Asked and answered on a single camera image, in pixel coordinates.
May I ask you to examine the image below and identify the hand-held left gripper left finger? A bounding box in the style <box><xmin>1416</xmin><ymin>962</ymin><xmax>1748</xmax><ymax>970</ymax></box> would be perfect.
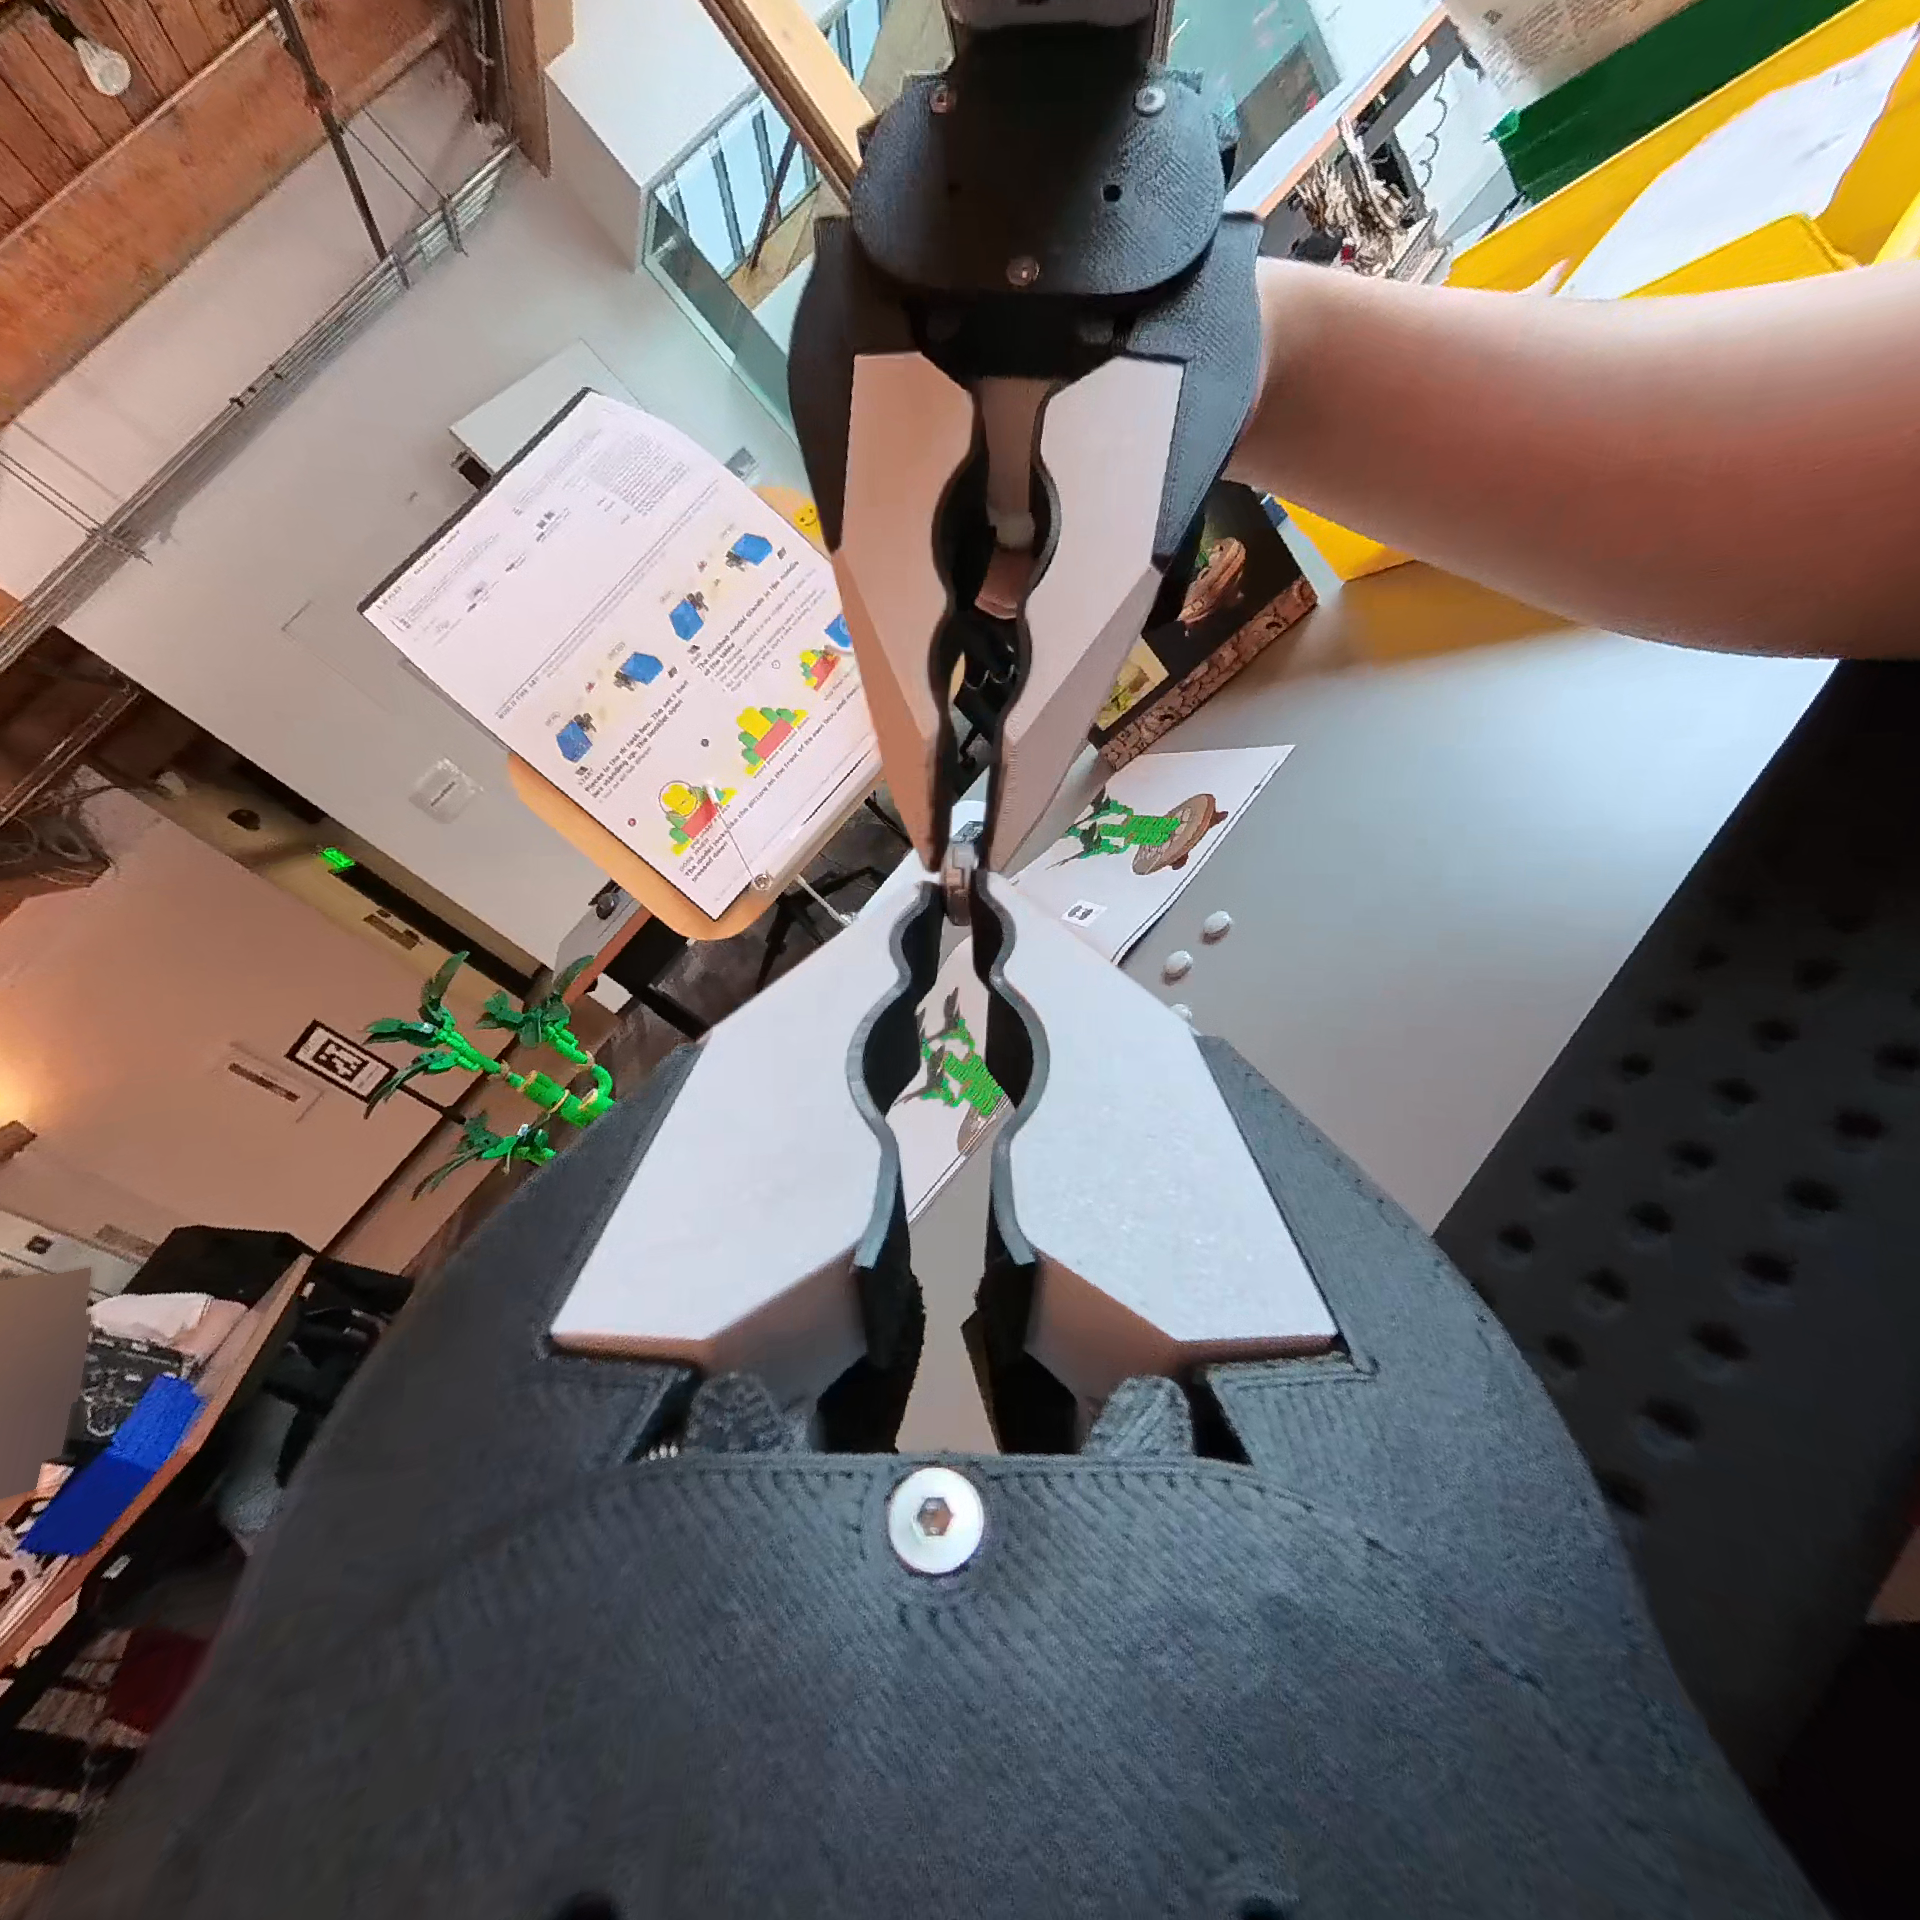
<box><xmin>548</xmin><ymin>882</ymin><xmax>963</xmax><ymax>1450</ymax></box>

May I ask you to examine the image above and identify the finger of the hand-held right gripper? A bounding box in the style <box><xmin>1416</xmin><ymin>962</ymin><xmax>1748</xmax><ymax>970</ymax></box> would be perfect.
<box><xmin>829</xmin><ymin>351</ymin><xmax>990</xmax><ymax>872</ymax></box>
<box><xmin>971</xmin><ymin>359</ymin><xmax>1184</xmax><ymax>872</ymax></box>

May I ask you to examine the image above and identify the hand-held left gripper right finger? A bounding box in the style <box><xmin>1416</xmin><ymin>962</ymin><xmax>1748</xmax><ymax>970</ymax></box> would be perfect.
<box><xmin>968</xmin><ymin>872</ymin><xmax>1339</xmax><ymax>1454</ymax></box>

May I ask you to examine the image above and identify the person's right forearm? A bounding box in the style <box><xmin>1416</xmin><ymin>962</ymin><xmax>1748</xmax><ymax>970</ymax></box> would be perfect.
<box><xmin>1230</xmin><ymin>256</ymin><xmax>1920</xmax><ymax>662</ymax></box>

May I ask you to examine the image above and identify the black lego set box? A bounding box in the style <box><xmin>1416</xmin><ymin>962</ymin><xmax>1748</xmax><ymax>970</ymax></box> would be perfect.
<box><xmin>1088</xmin><ymin>480</ymin><xmax>1322</xmax><ymax>775</ymax></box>

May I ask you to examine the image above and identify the green lego bamboo model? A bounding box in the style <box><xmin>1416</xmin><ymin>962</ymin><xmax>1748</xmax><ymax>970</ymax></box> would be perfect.
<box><xmin>363</xmin><ymin>950</ymin><xmax>617</xmax><ymax>1192</ymax></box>

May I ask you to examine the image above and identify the open lego instruction booklet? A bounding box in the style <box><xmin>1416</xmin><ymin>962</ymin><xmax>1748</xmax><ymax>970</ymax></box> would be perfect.
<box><xmin>884</xmin><ymin>745</ymin><xmax>1297</xmax><ymax>1216</ymax></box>

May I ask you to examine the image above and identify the task instruction sheet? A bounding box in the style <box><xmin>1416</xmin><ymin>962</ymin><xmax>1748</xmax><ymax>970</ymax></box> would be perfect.
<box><xmin>360</xmin><ymin>393</ymin><xmax>886</xmax><ymax>922</ymax></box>

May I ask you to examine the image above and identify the brown wooden model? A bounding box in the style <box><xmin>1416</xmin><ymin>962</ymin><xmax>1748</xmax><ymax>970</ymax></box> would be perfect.
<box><xmin>1288</xmin><ymin>112</ymin><xmax>1453</xmax><ymax>290</ymax></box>

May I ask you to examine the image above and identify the black framed marker sign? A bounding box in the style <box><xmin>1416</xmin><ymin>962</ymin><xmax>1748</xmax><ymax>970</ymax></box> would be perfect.
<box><xmin>286</xmin><ymin>1020</ymin><xmax>396</xmax><ymax>1104</ymax></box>

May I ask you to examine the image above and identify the white printed panel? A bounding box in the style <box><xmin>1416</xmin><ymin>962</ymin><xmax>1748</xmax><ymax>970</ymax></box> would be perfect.
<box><xmin>1448</xmin><ymin>0</ymin><xmax>1674</xmax><ymax>73</ymax></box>

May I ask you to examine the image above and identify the green plastic bin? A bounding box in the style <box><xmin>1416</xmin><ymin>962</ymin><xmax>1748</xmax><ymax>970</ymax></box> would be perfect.
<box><xmin>1486</xmin><ymin>0</ymin><xmax>1869</xmax><ymax>207</ymax></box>

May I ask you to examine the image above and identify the blue storage bin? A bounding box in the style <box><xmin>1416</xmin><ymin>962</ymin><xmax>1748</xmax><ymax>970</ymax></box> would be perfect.
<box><xmin>24</xmin><ymin>1370</ymin><xmax>204</xmax><ymax>1556</ymax></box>

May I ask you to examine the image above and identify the yellow plastic bin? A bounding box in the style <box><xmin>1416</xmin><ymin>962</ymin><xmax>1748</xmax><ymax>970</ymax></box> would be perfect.
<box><xmin>1275</xmin><ymin>0</ymin><xmax>1920</xmax><ymax>584</ymax></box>

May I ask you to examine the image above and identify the white plastic bag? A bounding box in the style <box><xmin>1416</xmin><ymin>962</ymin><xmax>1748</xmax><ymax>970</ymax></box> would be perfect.
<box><xmin>1552</xmin><ymin>22</ymin><xmax>1920</xmax><ymax>302</ymax></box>

